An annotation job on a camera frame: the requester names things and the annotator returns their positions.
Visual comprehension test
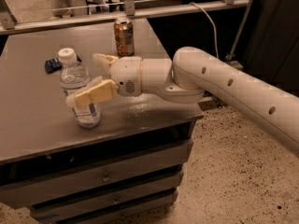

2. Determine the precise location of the orange soda can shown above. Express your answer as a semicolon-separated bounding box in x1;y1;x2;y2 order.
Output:
114;17;135;56

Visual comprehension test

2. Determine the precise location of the grey metal frame rail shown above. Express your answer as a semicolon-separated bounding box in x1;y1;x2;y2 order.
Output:
0;0;249;35

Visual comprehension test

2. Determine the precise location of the bottom grey drawer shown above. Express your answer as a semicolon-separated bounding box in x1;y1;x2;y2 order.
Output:
75;189;178;224

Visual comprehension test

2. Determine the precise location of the grey drawer cabinet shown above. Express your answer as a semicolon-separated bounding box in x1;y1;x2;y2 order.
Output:
0;23;203;224

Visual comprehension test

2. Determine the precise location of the grey drawer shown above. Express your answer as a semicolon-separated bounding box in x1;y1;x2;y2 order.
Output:
30;167;183;224
75;189;178;224
0;139;192;209

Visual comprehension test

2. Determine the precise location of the white cable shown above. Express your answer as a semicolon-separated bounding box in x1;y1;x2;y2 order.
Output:
190;2;220;60

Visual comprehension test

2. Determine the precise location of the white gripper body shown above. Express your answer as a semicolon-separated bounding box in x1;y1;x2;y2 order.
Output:
110;57;142;96

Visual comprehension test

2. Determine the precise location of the top grey drawer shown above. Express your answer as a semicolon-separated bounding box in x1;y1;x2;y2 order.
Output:
0;139;192;209

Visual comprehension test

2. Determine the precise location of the person's white shoe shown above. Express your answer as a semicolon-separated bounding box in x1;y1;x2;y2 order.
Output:
93;0;109;12

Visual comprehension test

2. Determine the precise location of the clear plastic water bottle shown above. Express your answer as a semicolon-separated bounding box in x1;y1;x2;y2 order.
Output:
58;48;100;128

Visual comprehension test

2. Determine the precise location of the dark blue snack bar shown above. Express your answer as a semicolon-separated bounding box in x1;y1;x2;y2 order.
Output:
44;53;81;74

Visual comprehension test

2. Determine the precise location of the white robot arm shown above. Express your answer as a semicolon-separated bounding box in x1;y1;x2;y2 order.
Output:
66;47;299;157

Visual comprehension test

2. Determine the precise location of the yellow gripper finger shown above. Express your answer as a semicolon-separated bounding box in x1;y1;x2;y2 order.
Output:
93;53;118;73
65;77;118;107

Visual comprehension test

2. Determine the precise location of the middle grey drawer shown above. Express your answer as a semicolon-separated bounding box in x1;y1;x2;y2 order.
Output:
30;167;183;224

